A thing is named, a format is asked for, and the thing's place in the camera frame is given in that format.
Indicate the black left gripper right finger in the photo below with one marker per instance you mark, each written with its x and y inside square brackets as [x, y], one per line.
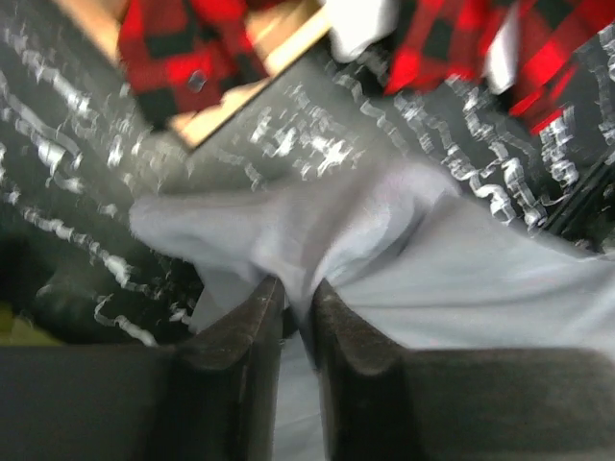
[382, 401]

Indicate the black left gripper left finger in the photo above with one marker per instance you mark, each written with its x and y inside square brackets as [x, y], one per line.
[211, 397]

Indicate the grey shirt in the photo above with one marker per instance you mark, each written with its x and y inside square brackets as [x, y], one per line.
[428, 268]

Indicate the red black plaid shirt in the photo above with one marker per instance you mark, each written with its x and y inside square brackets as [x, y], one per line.
[184, 56]

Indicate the olive green laundry basket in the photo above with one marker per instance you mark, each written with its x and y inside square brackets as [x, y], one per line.
[19, 331]

